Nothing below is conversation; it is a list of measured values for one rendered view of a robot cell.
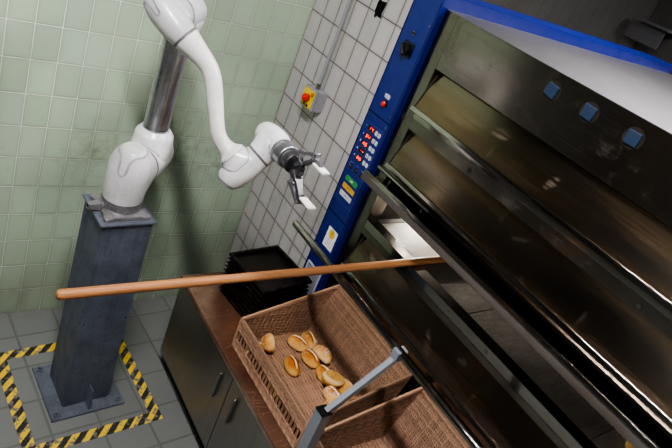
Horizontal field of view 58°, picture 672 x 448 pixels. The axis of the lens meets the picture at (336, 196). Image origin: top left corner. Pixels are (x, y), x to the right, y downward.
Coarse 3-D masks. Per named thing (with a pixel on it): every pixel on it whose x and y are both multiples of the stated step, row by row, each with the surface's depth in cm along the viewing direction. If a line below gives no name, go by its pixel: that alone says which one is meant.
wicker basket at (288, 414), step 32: (256, 320) 255; (288, 320) 268; (320, 320) 276; (352, 320) 264; (256, 352) 240; (288, 352) 263; (352, 352) 260; (256, 384) 241; (288, 384) 247; (320, 384) 253; (352, 384) 256; (384, 384) 246; (288, 416) 224
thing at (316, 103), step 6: (306, 84) 288; (306, 90) 287; (312, 90) 284; (318, 90) 285; (318, 96) 283; (324, 96) 285; (300, 102) 292; (306, 102) 287; (312, 102) 284; (318, 102) 285; (324, 102) 287; (306, 108) 288; (312, 108) 285; (318, 108) 287
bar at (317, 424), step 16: (320, 256) 228; (352, 288) 216; (384, 336) 200; (400, 352) 195; (384, 368) 195; (416, 368) 190; (368, 384) 196; (336, 400) 193; (320, 416) 190; (448, 416) 179; (304, 432) 197; (320, 432) 195; (464, 432) 174
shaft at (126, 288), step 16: (432, 256) 250; (256, 272) 198; (272, 272) 202; (288, 272) 205; (304, 272) 209; (320, 272) 213; (336, 272) 218; (80, 288) 164; (96, 288) 167; (112, 288) 169; (128, 288) 172; (144, 288) 175; (160, 288) 178; (176, 288) 181
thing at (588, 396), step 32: (416, 224) 221; (448, 256) 209; (480, 288) 198; (512, 320) 189; (544, 352) 180; (576, 352) 191; (576, 384) 172; (608, 384) 182; (608, 416) 164; (640, 416) 173
